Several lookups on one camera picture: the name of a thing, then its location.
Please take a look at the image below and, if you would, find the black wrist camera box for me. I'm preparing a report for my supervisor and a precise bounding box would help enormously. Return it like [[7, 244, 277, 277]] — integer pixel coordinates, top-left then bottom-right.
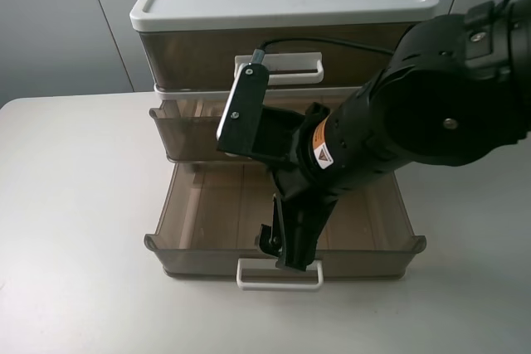
[[216, 64, 304, 167]]

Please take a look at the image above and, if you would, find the black camera cable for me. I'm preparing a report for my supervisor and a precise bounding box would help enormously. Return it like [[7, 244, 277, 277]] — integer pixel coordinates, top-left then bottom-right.
[[251, 38, 395, 65]]

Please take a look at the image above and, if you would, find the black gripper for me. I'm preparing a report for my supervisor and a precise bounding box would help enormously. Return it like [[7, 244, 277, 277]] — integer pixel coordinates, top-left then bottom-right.
[[255, 167, 340, 272]]

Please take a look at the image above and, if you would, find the smoky plastic drawer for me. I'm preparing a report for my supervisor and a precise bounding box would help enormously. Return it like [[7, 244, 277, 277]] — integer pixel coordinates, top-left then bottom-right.
[[139, 22, 412, 93], [149, 95, 347, 164], [144, 163, 426, 290]]

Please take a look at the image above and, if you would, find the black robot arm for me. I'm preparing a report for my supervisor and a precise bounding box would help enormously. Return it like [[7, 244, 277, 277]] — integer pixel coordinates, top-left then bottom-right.
[[256, 0, 530, 271]]

